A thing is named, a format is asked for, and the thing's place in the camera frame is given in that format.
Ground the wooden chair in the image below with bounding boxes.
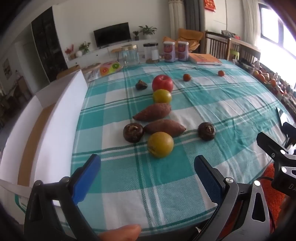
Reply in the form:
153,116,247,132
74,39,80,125
205,31,231,60

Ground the sweet potato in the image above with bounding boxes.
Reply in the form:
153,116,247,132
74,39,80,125
144,119,186,138
133,103,171,122

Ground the pile of oranges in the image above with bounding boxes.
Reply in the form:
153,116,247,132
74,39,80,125
252,70,276,88

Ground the fruit print pouch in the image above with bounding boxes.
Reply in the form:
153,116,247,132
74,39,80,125
99,61,122,77

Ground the black television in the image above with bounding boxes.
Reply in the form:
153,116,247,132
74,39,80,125
94,22,131,48

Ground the white tv cabinet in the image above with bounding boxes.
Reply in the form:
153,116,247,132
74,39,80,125
66,39,157,68

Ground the dark glass cabinet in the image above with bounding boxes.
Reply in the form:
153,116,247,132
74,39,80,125
31,8,68,82

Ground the orange cushion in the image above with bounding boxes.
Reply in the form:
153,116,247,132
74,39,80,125
163,28,204,53

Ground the small tangerine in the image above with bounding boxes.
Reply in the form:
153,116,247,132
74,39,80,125
183,74,191,82
218,70,225,77

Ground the teal checked tablecloth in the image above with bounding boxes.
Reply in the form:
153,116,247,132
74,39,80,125
70,61,285,233

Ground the orange book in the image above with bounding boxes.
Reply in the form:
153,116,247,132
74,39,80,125
189,53,222,65

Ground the right red white tin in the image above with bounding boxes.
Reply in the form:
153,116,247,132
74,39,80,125
178,41,189,62

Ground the clear glass jar gold lid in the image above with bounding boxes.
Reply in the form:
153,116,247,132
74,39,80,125
121,44,140,67

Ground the left red white tin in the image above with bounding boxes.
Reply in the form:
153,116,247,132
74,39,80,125
163,41,176,63

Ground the red white tin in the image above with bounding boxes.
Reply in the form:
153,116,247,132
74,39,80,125
163,41,176,63
178,41,189,62

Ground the yellow-green plum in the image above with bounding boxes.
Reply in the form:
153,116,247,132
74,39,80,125
147,132,174,158
152,89,171,103

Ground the clear jar black lid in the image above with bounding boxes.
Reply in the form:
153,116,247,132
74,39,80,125
143,43,159,64

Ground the red flower vase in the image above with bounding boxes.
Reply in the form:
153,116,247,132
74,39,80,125
65,44,75,61

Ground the small dark mangosteen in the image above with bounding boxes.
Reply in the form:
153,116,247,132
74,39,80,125
135,80,147,90

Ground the white cardboard box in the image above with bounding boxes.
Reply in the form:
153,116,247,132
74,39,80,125
1,70,88,225

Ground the green potted plant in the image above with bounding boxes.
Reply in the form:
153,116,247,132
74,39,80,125
139,25,158,40

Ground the person's left hand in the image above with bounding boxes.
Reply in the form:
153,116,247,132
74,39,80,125
99,225,142,241

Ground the red apple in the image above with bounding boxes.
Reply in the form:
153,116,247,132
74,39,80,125
152,75,174,92

